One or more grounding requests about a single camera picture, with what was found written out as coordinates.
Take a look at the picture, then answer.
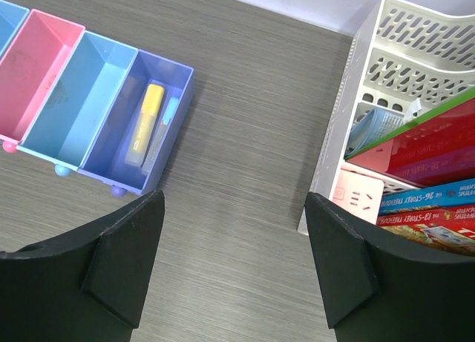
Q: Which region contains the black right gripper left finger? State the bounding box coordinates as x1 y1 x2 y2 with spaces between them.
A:
1 190 165 341

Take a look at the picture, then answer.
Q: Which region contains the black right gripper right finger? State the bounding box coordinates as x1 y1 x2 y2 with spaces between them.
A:
305 193 474 342

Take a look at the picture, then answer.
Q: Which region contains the purple drawer box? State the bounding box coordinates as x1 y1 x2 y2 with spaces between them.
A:
79 50 194 197

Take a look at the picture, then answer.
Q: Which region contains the yellow capped tube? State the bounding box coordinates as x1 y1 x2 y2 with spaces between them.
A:
125 83 165 167

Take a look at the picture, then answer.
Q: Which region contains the teal blue drawer box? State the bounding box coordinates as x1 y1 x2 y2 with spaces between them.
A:
19 31 137 177

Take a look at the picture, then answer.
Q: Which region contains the blue capped clear tube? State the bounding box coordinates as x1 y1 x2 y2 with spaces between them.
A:
141 97 179 175

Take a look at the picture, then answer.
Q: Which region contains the pink drawer box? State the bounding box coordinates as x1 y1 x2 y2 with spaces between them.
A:
1 10 85 153

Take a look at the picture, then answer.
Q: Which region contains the light blue drawer box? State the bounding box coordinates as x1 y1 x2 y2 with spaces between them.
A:
0 0 30 56

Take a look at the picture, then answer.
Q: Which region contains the red story book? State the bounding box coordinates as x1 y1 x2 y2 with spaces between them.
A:
376 205 474 257

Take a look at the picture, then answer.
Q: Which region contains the colourful book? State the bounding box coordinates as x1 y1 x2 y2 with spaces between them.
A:
379 179 474 216

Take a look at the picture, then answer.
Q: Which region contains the red folder board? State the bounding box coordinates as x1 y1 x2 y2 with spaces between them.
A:
346 88 474 187

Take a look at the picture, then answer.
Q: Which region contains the blue ribbed cup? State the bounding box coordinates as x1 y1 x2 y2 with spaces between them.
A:
345 108 404 155

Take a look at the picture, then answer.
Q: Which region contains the white perforated file rack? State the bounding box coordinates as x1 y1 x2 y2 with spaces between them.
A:
310 0 474 226

